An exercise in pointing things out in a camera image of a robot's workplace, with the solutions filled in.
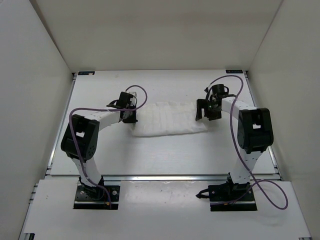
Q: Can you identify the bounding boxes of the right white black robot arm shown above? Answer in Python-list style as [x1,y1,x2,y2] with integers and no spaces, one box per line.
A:
[195,94,274,200]

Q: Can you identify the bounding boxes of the white pleated skirt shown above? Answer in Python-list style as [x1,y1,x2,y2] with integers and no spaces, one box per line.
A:
[131,101,208,137]

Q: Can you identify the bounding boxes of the right blue corner label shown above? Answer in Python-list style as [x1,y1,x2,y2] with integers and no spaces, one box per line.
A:
[225,69,244,75]

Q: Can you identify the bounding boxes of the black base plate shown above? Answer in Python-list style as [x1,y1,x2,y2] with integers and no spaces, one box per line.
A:
[73,184,121,210]
[195,183,258,212]

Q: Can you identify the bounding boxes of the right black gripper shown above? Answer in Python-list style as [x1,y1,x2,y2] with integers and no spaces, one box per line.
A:
[196,99,221,121]

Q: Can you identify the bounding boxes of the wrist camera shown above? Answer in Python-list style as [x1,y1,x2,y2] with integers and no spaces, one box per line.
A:
[211,84,229,96]
[129,91,137,98]

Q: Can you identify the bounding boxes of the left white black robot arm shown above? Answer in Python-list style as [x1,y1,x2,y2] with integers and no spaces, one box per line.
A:
[60,91,138,199]

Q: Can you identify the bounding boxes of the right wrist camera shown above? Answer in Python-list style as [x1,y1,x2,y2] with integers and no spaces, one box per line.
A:
[211,84,229,96]

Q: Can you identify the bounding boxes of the blue corner label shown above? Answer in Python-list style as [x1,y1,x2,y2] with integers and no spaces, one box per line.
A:
[77,71,95,76]
[225,69,244,75]

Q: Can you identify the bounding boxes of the left blue corner label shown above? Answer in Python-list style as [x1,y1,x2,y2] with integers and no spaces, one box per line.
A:
[77,71,95,76]

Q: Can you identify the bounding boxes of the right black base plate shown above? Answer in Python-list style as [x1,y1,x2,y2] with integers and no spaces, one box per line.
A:
[195,183,258,212]

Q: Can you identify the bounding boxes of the aluminium frame rail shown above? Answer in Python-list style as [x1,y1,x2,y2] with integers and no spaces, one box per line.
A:
[44,173,281,181]

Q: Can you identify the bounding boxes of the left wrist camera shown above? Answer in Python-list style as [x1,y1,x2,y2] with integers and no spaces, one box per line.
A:
[129,91,137,98]

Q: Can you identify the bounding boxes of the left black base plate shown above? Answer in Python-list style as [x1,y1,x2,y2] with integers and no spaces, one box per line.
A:
[73,184,121,210]

